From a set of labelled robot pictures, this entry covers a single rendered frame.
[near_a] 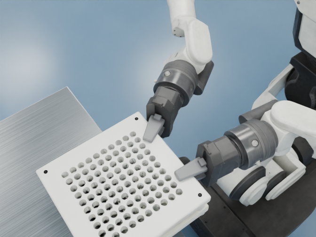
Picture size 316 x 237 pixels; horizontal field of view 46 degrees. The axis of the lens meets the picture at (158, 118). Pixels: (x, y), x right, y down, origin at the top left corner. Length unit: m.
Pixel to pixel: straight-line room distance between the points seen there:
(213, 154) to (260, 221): 0.92
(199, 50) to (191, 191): 0.33
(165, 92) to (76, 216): 0.31
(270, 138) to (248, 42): 1.67
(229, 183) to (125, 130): 0.47
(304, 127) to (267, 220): 0.87
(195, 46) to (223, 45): 1.49
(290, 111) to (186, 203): 0.28
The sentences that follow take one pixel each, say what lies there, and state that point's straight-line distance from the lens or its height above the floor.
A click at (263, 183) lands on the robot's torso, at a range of 1.17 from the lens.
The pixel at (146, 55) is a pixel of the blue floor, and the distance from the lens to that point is 2.25.
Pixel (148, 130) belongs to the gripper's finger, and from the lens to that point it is 0.76.
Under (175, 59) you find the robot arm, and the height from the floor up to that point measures 0.99.
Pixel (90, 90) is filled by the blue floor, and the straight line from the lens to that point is 2.11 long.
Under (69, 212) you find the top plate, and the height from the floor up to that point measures 0.97.
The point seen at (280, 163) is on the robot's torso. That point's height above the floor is 0.27.
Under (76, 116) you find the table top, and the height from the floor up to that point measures 0.88.
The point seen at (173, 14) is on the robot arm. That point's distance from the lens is 0.95.
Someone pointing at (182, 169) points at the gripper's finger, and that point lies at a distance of 0.72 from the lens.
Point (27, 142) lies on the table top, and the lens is 0.92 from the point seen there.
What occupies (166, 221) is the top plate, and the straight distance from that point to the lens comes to 0.69.
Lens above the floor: 1.63
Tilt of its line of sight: 56 degrees down
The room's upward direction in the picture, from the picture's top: straight up
